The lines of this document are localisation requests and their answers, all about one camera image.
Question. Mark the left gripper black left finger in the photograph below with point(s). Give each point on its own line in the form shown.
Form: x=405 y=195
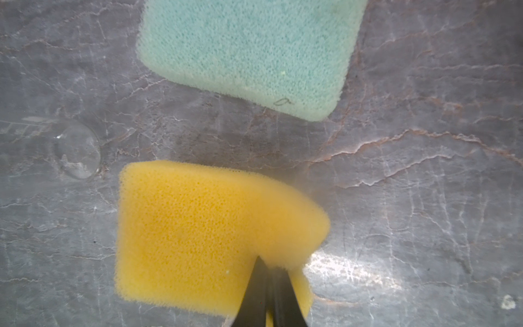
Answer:
x=253 y=309

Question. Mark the green sponge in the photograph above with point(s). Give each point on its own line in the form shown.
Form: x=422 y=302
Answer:
x=289 y=56

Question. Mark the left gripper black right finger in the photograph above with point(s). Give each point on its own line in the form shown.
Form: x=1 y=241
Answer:
x=283 y=302

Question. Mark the yellow sponge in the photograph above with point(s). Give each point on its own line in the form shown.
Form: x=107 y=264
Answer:
x=189 y=235

